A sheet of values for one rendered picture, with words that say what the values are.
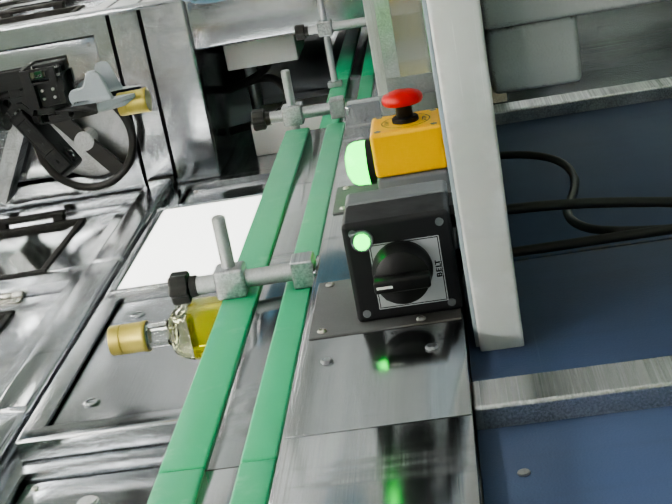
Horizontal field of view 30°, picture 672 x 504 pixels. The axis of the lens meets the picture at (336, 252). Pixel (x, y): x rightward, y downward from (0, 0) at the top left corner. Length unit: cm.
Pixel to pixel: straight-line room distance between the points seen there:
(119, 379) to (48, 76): 45
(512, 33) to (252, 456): 32
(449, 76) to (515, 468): 25
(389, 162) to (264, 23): 134
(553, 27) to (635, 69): 171
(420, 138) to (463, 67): 40
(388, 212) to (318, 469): 24
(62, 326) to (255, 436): 108
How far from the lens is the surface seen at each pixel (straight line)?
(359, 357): 89
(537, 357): 90
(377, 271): 91
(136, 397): 160
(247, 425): 88
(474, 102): 81
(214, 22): 252
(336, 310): 98
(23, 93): 186
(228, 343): 101
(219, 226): 108
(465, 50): 79
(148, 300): 192
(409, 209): 93
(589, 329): 93
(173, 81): 256
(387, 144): 119
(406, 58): 168
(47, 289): 220
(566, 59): 85
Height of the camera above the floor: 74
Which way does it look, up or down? 7 degrees up
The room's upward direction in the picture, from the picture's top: 98 degrees counter-clockwise
